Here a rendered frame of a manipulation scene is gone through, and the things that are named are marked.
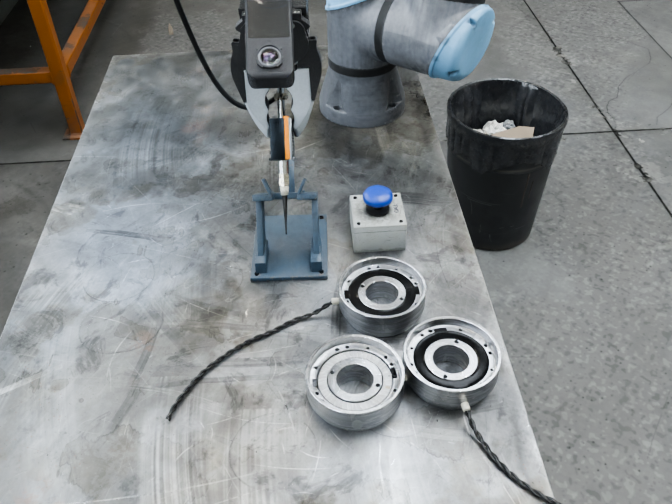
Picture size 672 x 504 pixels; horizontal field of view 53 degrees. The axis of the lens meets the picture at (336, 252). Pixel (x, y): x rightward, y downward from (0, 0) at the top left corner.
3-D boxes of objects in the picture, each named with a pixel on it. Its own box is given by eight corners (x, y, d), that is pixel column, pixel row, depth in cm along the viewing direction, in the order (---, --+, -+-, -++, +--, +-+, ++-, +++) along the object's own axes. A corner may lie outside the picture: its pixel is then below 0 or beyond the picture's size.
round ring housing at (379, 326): (417, 277, 88) (419, 253, 85) (430, 338, 80) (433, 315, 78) (336, 281, 88) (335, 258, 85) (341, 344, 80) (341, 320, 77)
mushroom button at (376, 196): (393, 229, 91) (395, 199, 88) (364, 231, 91) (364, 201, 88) (390, 211, 94) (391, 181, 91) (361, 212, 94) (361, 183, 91)
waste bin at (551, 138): (554, 256, 208) (586, 135, 180) (445, 262, 207) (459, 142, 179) (524, 189, 234) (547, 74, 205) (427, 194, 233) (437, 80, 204)
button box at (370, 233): (406, 250, 92) (407, 222, 89) (353, 253, 92) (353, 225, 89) (398, 212, 98) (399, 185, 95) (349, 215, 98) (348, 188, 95)
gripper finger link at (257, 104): (273, 115, 83) (275, 44, 77) (270, 142, 79) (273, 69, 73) (247, 114, 83) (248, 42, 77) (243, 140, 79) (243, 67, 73)
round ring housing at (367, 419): (314, 444, 70) (312, 421, 67) (301, 365, 78) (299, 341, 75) (413, 428, 71) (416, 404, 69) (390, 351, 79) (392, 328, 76)
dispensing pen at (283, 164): (272, 235, 78) (265, 85, 76) (275, 231, 82) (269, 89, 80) (291, 234, 78) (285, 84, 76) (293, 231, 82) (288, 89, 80)
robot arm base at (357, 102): (317, 87, 126) (315, 36, 120) (399, 83, 127) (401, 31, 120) (321, 130, 115) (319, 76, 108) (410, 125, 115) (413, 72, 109)
